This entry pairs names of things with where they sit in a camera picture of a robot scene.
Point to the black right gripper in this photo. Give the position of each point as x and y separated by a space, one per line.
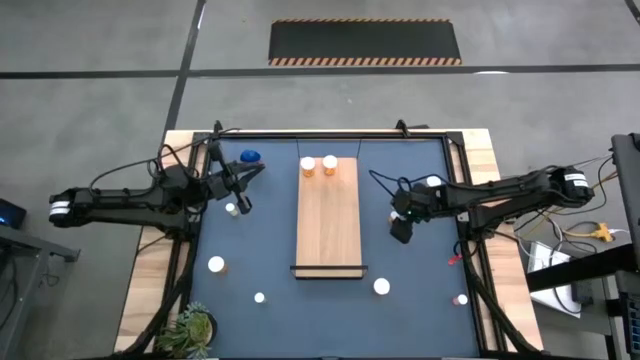
407 205

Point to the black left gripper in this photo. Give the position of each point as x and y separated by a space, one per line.
225 182

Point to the blue-capped clear antacid bottle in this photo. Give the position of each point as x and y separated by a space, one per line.
250 155

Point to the large amber pill bottle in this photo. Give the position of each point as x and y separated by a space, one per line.
216 264
434 180
329 161
381 286
308 162

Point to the small pale yellow pill bottle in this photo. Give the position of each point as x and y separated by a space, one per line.
230 207

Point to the small pink pill bottle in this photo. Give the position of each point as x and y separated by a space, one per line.
462 299

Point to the small white-capped pill bottle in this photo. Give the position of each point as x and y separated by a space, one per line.
259 297

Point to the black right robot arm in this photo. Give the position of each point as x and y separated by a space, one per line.
500 192

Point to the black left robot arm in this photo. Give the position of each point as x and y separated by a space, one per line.
125 202

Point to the small pink tag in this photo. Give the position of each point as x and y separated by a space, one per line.
454 260

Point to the wooden tray board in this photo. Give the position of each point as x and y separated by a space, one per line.
329 220

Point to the blue table mat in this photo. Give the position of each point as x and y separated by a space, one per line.
420 325

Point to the white box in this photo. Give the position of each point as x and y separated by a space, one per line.
542 260

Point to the black hazard-striped floor mat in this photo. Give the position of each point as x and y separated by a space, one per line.
365 42

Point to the potted green succulent plant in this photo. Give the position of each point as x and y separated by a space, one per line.
187 332

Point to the black table beam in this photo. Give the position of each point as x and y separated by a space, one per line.
575 272

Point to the yellow power splitter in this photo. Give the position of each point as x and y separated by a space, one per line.
601 232

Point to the dark grey monitor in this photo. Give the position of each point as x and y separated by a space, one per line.
629 185

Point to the black device blue light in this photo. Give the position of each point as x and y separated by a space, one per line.
11 215

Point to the grey metal cart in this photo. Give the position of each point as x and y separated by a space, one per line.
25 280

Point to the black metal table frame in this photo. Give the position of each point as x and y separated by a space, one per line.
325 135

